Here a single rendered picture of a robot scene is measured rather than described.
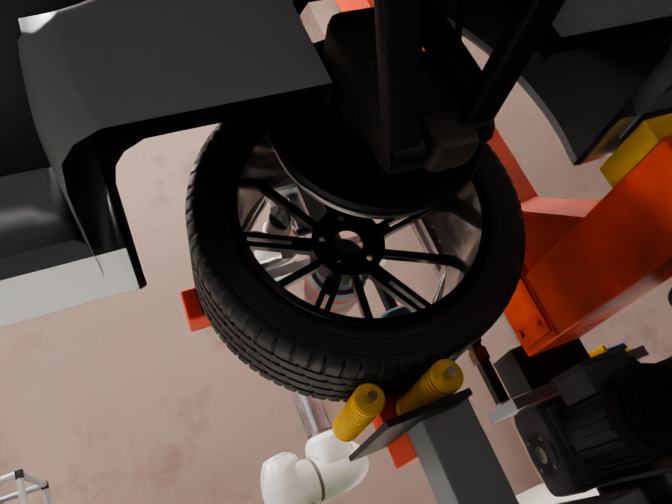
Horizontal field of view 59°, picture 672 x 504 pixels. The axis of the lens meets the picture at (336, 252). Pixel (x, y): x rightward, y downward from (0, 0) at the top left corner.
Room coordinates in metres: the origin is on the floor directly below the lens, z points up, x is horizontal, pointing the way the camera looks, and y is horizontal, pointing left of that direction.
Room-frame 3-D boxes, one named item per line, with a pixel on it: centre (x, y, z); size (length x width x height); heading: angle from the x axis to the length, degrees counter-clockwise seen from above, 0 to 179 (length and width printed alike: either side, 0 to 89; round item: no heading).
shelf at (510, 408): (1.71, -0.43, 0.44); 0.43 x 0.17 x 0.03; 109
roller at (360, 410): (1.16, 0.09, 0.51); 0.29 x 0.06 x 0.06; 19
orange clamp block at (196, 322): (1.18, 0.30, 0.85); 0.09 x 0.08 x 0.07; 109
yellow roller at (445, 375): (1.13, -0.05, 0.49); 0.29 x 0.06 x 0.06; 19
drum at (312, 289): (1.36, 0.03, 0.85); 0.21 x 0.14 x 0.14; 19
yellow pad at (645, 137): (1.01, -0.60, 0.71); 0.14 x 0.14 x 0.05; 19
